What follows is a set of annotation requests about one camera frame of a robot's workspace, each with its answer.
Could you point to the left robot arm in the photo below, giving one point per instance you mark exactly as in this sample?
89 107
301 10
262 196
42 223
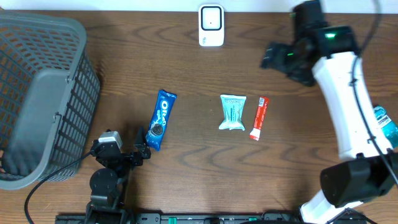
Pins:
108 185

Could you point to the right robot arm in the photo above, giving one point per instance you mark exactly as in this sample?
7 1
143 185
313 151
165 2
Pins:
330 58

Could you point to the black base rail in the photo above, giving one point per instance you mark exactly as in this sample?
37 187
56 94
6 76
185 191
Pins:
155 218

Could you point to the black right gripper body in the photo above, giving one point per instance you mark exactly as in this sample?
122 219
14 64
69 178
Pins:
285 60

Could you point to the white barcode scanner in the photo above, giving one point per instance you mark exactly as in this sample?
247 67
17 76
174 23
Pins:
211 25

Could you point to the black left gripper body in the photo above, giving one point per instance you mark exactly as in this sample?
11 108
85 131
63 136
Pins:
130 161

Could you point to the teal mouthwash bottle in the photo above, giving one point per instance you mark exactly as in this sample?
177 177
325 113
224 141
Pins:
387 125

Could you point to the grey plastic basket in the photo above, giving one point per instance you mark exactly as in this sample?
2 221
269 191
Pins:
49 94

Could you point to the white wet wipes pack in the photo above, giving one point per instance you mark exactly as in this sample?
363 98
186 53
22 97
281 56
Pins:
233 107

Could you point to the blue Oreo cookie pack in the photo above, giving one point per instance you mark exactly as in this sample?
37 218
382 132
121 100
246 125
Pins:
160 119

